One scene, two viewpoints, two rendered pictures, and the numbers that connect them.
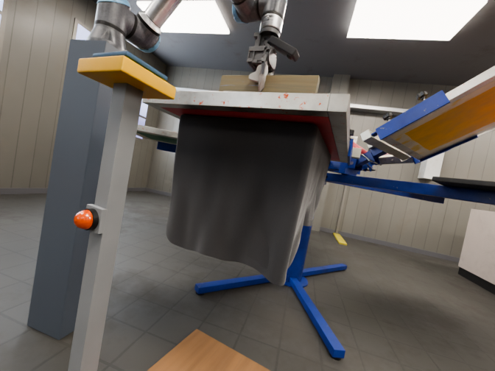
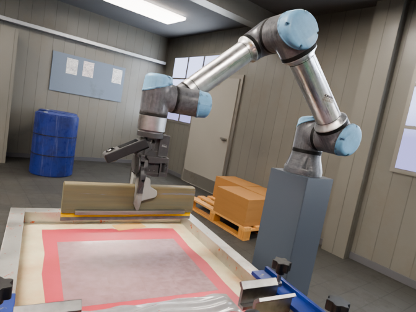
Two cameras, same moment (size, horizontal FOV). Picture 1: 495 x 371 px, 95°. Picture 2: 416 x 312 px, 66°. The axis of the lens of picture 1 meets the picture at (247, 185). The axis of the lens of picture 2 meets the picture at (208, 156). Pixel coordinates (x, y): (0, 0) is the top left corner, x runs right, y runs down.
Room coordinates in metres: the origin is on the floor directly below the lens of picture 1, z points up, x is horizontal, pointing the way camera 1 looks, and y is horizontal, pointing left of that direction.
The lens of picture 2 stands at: (1.46, -0.57, 1.36)
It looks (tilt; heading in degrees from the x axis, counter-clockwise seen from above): 7 degrees down; 127
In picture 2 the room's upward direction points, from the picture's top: 10 degrees clockwise
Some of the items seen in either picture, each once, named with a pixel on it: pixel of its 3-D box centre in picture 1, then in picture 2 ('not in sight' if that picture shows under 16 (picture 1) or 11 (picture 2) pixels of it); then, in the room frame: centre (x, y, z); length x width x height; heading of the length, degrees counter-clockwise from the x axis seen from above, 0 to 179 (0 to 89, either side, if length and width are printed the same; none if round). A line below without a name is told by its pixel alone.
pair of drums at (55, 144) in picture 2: not in sight; (54, 140); (-4.01, 2.23, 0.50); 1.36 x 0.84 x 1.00; 166
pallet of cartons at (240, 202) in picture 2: not in sight; (238, 203); (-0.77, 3.28, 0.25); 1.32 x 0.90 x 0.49; 166
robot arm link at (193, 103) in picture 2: (247, 6); (188, 102); (0.84, 0.12, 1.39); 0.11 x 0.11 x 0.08; 64
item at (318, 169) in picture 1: (309, 202); not in sight; (0.81, -0.23, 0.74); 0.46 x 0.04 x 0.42; 156
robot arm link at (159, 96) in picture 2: (274, 4); (157, 95); (0.81, 0.02, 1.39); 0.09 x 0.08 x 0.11; 64
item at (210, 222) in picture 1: (227, 191); not in sight; (0.67, 0.06, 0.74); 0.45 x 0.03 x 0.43; 66
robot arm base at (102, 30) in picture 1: (108, 41); (304, 161); (0.99, 0.70, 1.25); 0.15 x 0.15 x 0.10
